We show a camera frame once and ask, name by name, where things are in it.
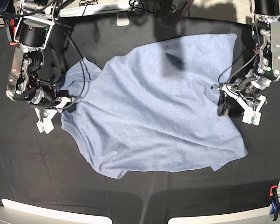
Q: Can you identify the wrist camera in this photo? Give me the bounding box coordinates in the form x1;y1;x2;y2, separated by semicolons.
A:
36;118;54;134
242;110;261;126

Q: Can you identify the black table cloth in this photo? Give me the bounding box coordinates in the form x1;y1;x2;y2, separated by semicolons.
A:
0;14;280;224

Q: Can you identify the aluminium frame rail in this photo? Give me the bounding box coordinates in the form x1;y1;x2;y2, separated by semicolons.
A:
58;1;131;18

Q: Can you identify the red-blue clamp near right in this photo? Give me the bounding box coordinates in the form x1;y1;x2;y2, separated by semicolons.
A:
269;185;280;221

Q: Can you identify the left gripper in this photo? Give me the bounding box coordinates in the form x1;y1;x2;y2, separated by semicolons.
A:
211;83;267;119

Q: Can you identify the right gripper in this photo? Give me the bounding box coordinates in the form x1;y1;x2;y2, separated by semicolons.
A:
34;90;77;121

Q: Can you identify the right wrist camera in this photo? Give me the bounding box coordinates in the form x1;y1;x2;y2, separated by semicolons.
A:
36;118;54;134

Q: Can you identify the red-black braided cable bundle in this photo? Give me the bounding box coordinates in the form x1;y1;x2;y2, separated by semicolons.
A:
158;0;194;26

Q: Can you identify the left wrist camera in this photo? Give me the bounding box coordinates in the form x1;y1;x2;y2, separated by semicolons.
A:
242;110;261;126

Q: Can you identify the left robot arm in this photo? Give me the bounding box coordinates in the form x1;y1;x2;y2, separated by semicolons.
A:
215;0;280;125

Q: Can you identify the blue-grey t-shirt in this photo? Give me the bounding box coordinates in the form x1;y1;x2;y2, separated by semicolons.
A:
61;34;247;179

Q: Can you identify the white camera mount foot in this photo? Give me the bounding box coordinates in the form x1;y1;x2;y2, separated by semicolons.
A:
116;11;130;27

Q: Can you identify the red-black clamp far left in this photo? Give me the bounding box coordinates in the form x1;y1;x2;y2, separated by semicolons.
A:
4;19;18;45

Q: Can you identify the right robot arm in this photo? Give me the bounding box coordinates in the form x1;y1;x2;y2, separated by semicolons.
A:
6;0;77;120

